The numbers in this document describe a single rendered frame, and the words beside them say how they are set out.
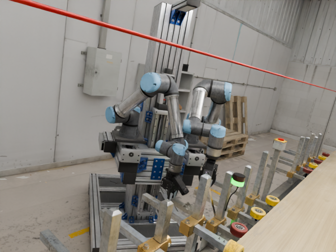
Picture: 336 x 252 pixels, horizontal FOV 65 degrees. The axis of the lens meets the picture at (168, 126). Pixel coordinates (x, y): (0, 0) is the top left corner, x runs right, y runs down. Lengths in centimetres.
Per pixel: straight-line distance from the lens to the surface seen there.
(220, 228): 144
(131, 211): 242
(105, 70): 360
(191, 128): 142
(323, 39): 957
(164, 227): 101
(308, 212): 185
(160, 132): 211
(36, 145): 368
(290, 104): 956
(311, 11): 988
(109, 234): 80
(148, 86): 152
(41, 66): 347
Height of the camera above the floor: 159
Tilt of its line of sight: 13 degrees down
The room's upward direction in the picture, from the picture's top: 10 degrees clockwise
